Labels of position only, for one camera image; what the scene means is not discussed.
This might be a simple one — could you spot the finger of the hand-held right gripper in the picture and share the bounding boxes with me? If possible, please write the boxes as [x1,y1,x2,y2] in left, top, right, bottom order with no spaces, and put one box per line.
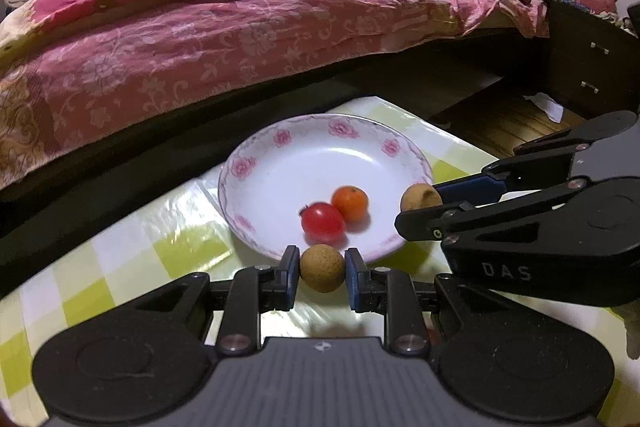
[434,111,637,206]
[395,179,591,246]

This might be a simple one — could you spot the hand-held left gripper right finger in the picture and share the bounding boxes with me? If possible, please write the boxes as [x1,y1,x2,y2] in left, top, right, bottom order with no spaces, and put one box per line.
[345,248,506,356]

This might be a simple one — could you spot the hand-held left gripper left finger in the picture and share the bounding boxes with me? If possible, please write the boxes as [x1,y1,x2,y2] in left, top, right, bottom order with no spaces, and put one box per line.
[132,246,301,356]

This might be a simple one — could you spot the brown longan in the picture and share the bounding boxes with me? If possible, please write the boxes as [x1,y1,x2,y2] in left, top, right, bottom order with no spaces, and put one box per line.
[299,244,347,294]
[400,183,444,214]

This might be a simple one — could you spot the white plate with pink flowers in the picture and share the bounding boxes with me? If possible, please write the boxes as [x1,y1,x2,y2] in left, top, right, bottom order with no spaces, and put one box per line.
[218,113,435,264]

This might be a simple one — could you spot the red cherry tomato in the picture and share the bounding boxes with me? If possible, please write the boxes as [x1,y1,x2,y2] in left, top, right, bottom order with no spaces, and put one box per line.
[299,202,347,244]

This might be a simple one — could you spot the small orange kumquat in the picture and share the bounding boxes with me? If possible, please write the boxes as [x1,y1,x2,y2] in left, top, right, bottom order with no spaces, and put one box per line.
[331,185,371,224]

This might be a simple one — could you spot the white paper scrap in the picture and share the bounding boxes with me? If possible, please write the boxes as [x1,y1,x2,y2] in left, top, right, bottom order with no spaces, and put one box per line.
[522,93,566,124]

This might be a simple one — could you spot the yellow-green checked tablecloth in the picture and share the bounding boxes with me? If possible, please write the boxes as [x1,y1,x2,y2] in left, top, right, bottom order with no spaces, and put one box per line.
[0,95,640,427]

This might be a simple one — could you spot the dark wooden nightstand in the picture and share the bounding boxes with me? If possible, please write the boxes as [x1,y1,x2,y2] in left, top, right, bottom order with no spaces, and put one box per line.
[547,0,640,120]

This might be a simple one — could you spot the pink floral bed sheet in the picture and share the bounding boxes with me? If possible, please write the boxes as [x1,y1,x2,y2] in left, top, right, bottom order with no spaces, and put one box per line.
[0,0,551,190]

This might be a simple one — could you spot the dark wooden bed frame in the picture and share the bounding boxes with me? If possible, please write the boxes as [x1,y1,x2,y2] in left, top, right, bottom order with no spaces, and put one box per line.
[0,27,551,298]

